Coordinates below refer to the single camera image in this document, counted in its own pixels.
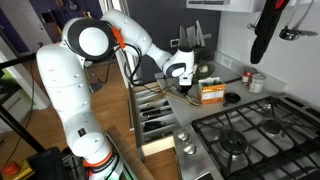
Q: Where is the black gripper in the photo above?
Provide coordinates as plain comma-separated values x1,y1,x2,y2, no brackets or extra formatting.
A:
177,74,193,94

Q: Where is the slotted wooden spatula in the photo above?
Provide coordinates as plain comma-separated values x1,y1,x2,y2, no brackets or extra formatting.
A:
163,90,193,105

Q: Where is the wooden spoon round bowl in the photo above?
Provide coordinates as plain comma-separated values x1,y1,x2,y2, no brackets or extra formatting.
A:
182,95,201,106

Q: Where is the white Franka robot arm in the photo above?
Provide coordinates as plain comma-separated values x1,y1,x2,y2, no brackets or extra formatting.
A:
36,9,194,180

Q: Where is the open cutlery drawer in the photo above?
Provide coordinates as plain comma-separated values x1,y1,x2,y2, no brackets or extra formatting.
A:
129,83,179,160

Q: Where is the orange cardboard box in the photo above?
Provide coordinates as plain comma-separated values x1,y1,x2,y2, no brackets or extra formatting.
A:
198,77,226,104

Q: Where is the green glass tiered stand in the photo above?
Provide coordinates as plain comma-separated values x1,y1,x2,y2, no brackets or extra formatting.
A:
193,48,215,82

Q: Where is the small black cast pan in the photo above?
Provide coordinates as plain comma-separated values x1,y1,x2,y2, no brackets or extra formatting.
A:
224,92,241,106

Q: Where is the small digital timer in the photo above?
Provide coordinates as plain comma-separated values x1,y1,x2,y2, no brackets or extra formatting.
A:
170,39,180,48

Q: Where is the red labelled tin can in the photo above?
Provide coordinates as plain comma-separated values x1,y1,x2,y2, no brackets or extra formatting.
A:
242,67,257,86

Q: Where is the white labelled tin can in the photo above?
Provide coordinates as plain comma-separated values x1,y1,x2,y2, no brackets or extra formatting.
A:
248,73,266,94

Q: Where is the white bar stool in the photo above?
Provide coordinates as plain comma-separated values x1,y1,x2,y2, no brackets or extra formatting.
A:
85,68,103,93

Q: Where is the white upper cabinet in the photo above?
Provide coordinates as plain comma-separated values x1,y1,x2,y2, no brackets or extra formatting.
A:
186,0,266,13

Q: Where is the stainless gas stove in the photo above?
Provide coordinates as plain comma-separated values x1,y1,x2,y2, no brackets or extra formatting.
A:
173,97,320,180

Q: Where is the hanging steel ladle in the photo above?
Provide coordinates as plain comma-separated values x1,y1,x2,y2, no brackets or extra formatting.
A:
279,0,319,42

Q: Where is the black oven mitt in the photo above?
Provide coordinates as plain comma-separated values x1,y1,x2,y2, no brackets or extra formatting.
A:
250,0,290,64

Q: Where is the red emergency stop button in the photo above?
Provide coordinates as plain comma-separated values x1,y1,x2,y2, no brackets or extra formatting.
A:
1,161,21,175

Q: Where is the white wall outlet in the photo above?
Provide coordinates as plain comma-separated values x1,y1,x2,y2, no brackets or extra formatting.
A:
221,56,232,68

